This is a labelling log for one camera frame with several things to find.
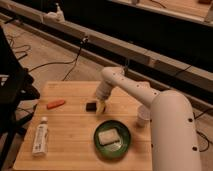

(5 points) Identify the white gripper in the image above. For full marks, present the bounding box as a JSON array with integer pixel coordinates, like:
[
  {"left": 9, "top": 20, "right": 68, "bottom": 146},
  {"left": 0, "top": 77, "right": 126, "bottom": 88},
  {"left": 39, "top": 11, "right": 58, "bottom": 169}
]
[{"left": 96, "top": 81, "right": 113, "bottom": 115}]

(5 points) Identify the black eraser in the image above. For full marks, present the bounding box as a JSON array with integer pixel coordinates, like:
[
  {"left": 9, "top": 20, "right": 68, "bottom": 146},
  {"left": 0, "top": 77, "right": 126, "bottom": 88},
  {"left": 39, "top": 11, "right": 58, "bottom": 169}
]
[{"left": 86, "top": 102, "right": 97, "bottom": 112}]

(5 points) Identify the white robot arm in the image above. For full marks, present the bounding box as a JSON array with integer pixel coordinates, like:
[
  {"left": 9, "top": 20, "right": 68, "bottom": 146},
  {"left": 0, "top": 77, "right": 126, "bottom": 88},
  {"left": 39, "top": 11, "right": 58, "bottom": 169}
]
[{"left": 96, "top": 67, "right": 202, "bottom": 171}]

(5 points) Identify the white sponge block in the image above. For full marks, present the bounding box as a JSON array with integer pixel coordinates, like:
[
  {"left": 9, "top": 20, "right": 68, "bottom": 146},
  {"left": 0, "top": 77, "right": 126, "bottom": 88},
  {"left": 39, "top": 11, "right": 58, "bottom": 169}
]
[{"left": 98, "top": 129, "right": 119, "bottom": 145}]

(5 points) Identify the green plate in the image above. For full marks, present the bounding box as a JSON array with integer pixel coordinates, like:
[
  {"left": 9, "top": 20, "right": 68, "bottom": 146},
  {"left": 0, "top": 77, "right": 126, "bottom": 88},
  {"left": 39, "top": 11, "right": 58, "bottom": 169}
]
[{"left": 93, "top": 120, "right": 131, "bottom": 159}]

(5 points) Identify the wooden table board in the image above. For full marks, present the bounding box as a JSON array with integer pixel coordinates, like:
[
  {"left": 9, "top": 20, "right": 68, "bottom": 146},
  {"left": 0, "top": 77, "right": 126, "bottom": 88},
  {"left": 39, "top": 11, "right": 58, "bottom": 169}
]
[{"left": 13, "top": 81, "right": 152, "bottom": 171}]

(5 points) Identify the orange marker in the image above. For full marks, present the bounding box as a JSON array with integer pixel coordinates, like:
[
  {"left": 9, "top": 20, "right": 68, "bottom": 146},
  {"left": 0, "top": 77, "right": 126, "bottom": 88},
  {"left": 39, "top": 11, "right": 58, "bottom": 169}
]
[{"left": 46, "top": 100, "right": 65, "bottom": 110}]

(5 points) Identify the white glue bottle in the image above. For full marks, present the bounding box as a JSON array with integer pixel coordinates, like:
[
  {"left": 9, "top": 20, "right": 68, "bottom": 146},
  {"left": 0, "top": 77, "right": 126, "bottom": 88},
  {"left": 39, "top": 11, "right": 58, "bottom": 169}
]
[{"left": 32, "top": 117, "right": 48, "bottom": 156}]

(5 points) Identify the black chair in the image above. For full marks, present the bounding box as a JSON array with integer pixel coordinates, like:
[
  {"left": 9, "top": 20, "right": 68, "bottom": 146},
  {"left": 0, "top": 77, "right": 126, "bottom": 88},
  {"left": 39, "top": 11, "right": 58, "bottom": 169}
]
[{"left": 0, "top": 26, "right": 40, "bottom": 171}]

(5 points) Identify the black floor cable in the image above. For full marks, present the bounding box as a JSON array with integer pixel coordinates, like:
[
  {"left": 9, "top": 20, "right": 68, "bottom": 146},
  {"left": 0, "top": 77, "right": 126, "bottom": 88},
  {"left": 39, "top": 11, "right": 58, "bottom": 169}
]
[{"left": 28, "top": 38, "right": 89, "bottom": 82}]

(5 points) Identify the long wooden rail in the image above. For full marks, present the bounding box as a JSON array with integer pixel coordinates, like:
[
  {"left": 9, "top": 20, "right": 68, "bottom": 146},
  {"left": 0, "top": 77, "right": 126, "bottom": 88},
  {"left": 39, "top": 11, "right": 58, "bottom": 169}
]
[{"left": 0, "top": 0, "right": 151, "bottom": 66}]

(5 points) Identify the white clamp on rail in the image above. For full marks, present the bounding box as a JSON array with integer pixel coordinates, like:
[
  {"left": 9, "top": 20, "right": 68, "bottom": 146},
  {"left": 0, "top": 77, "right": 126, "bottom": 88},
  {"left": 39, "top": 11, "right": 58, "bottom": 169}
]
[{"left": 45, "top": 4, "right": 65, "bottom": 22}]

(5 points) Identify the tangled black cables right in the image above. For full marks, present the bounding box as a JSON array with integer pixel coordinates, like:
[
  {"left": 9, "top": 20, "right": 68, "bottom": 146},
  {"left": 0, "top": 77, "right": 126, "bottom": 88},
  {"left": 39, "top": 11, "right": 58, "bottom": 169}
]
[{"left": 194, "top": 108, "right": 213, "bottom": 153}]

